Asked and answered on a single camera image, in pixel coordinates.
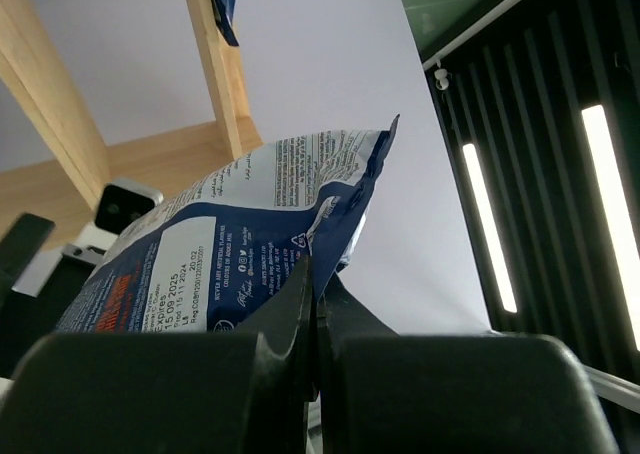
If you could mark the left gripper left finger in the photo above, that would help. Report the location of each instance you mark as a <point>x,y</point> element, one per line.
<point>281,384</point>

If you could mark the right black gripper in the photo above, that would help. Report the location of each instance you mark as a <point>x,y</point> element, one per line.
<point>37,285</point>

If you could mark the Burts spicy sweet chilli bag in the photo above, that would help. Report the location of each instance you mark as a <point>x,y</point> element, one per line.
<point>224,14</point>

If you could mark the wooden two-tier shelf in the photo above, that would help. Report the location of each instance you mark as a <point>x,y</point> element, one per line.
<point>136,66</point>

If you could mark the right ceiling light strip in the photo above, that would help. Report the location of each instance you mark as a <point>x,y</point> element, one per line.
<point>616,210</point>

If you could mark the ceiling light strip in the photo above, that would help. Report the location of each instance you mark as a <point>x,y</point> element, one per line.
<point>489,226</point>
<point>616,210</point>

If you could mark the Burts blue bag with bacon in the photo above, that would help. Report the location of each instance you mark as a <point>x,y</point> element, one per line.
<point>210,256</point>

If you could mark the left ceiling light strip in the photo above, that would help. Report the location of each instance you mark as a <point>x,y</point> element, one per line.
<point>489,226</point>

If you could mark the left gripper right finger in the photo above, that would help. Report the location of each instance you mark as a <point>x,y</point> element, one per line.
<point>341,321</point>

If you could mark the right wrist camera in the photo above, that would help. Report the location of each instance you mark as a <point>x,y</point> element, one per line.
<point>123,201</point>

